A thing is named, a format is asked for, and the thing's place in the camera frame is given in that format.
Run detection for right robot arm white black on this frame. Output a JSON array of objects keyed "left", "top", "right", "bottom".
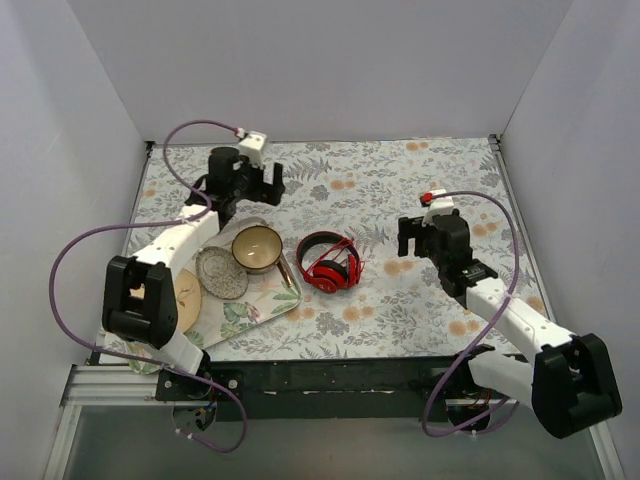
[{"left": 398, "top": 211, "right": 623, "bottom": 439}]

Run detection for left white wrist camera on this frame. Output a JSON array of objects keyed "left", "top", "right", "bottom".
[{"left": 237, "top": 131, "right": 268, "bottom": 169}]

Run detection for red headphone cable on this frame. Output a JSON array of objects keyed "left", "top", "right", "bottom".
[{"left": 305, "top": 236, "right": 367, "bottom": 281}]

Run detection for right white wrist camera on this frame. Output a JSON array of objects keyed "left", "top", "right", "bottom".
[{"left": 420, "top": 189, "right": 455, "bottom": 226}]

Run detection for beige ceramic bowl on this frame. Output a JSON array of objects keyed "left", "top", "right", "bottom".
[{"left": 231, "top": 225, "right": 283, "bottom": 274}]

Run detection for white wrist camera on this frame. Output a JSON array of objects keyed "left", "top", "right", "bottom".
[
  {"left": 420, "top": 189, "right": 455, "bottom": 226},
  {"left": 237, "top": 131, "right": 268, "bottom": 169}
]

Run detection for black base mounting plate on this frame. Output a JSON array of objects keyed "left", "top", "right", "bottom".
[{"left": 149, "top": 348, "right": 571, "bottom": 421}]

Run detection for yellow bird plate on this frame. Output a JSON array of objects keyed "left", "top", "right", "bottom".
[{"left": 174, "top": 269, "right": 202, "bottom": 333}]

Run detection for red black headphones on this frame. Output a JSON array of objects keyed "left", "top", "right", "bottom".
[{"left": 295, "top": 231, "right": 364, "bottom": 294}]

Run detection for speckled grey saucer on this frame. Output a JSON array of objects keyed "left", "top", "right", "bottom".
[{"left": 195, "top": 246, "right": 249, "bottom": 300}]

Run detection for copper spoon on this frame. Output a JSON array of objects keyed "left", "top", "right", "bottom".
[{"left": 277, "top": 260, "right": 297, "bottom": 289}]

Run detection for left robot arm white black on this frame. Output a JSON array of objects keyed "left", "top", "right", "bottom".
[{"left": 102, "top": 147, "right": 285, "bottom": 400}]

